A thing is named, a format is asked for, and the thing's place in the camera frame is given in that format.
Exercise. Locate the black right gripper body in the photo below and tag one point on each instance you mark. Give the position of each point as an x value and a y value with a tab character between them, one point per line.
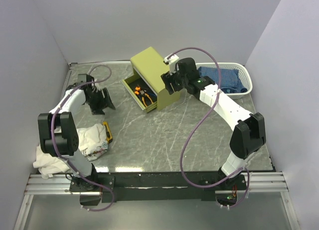
181	81

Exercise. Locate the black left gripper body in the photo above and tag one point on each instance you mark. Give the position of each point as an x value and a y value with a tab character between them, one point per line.
95	102

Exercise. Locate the green metal drawer cabinet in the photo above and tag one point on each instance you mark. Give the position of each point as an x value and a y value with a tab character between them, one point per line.
147	68

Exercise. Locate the yellow black pliers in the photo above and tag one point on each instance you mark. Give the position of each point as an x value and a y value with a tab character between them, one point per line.
146	99

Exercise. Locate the yellow utility knife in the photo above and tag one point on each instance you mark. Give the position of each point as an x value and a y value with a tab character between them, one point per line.
109	137

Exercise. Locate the orange black pliers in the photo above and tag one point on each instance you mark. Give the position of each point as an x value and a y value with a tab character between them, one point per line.
139	90

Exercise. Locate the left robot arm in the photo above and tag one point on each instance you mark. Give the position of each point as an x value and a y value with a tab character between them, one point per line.
57	130

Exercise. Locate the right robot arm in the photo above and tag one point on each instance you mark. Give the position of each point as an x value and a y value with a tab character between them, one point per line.
248	134

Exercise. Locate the white cloth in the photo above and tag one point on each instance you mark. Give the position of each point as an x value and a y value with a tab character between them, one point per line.
92	144

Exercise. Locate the blue checkered cloth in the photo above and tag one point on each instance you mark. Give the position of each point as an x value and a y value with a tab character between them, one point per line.
230	82

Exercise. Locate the white plastic basket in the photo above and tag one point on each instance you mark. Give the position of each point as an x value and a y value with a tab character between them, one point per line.
243	76

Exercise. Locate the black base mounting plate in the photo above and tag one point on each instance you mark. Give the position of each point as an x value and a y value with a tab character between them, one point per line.
189	193

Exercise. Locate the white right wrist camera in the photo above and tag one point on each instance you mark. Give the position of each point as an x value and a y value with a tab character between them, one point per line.
171	61

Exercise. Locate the aluminium frame rail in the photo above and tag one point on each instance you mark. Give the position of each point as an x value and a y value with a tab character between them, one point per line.
59	184

